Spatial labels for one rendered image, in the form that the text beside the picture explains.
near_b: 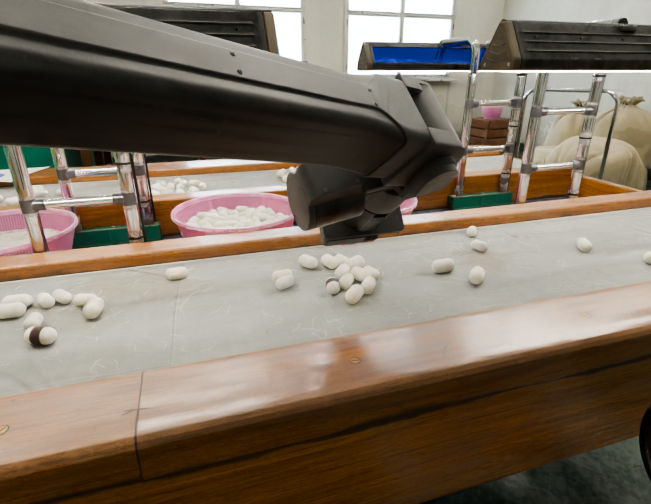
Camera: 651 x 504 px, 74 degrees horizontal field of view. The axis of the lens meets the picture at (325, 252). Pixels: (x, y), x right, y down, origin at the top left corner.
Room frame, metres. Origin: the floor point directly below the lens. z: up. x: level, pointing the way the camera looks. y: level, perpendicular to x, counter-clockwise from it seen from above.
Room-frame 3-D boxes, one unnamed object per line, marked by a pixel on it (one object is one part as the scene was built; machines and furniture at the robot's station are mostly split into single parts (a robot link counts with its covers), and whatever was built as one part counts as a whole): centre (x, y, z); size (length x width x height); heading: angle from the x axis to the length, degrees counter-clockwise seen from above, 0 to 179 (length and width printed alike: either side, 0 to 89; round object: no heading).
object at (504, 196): (1.29, -0.42, 0.90); 0.20 x 0.19 x 0.45; 107
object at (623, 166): (3.17, -1.89, 0.40); 0.74 x 0.56 x 0.38; 111
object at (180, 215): (0.89, 0.19, 0.72); 0.27 x 0.27 x 0.10
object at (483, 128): (6.07, -2.24, 0.32); 0.42 x 0.42 x 0.64; 20
